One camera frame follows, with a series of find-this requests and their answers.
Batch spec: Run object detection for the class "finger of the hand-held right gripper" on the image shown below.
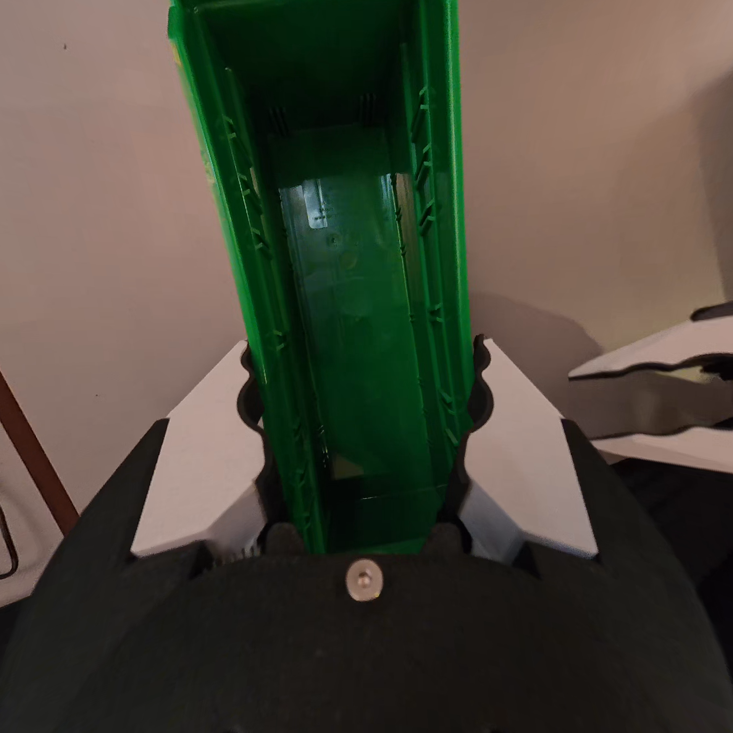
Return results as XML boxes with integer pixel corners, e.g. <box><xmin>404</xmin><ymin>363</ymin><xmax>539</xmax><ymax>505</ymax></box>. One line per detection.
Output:
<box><xmin>590</xmin><ymin>421</ymin><xmax>733</xmax><ymax>476</ymax></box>
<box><xmin>567</xmin><ymin>302</ymin><xmax>733</xmax><ymax>383</ymax></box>

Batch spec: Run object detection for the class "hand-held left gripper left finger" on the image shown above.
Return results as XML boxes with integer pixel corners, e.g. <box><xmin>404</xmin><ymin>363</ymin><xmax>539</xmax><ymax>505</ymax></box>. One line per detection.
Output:
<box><xmin>131</xmin><ymin>339</ymin><xmax>273</xmax><ymax>562</ymax></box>

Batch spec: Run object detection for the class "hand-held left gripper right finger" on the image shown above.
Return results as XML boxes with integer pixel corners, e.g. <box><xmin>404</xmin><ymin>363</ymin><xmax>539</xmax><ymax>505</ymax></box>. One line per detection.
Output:
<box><xmin>440</xmin><ymin>335</ymin><xmax>600</xmax><ymax>568</ymax></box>

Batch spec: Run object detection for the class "green plastic bin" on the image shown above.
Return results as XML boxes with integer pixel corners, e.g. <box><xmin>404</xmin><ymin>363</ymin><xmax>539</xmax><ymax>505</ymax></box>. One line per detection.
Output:
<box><xmin>192</xmin><ymin>0</ymin><xmax>476</xmax><ymax>555</ymax></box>
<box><xmin>167</xmin><ymin>0</ymin><xmax>479</xmax><ymax>555</ymax></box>

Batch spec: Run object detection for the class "brown strip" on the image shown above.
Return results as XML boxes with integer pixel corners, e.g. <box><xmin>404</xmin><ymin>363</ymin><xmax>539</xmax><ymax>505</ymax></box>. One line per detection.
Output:
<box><xmin>0</xmin><ymin>369</ymin><xmax>80</xmax><ymax>536</ymax></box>

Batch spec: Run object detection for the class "black cable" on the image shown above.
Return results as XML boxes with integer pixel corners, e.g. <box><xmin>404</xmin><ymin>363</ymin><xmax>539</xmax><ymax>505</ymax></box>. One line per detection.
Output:
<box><xmin>0</xmin><ymin>504</ymin><xmax>18</xmax><ymax>580</ymax></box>

